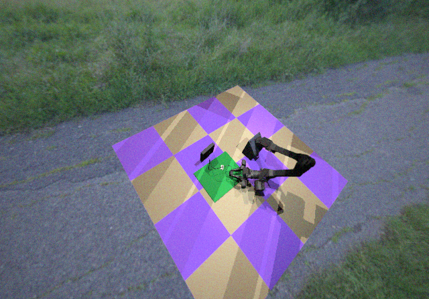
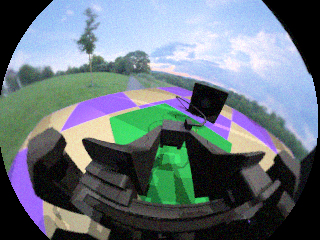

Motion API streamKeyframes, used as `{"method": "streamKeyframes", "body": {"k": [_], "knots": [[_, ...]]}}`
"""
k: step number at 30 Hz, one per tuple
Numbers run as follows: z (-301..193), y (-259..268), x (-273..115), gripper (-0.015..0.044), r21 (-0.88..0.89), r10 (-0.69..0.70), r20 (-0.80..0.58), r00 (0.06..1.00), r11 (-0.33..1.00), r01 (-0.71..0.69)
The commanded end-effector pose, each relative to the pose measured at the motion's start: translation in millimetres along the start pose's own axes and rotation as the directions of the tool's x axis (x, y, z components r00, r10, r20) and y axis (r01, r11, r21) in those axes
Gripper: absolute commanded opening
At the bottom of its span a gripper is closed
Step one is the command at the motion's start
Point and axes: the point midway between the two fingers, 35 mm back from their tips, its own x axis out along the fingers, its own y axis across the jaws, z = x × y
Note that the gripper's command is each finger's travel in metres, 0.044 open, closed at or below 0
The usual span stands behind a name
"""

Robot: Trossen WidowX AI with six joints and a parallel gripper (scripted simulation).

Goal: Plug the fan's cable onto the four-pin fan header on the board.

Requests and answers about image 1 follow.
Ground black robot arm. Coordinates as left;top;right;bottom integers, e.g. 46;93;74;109
243;136;316;191

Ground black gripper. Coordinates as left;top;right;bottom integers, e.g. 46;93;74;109
231;160;255;189

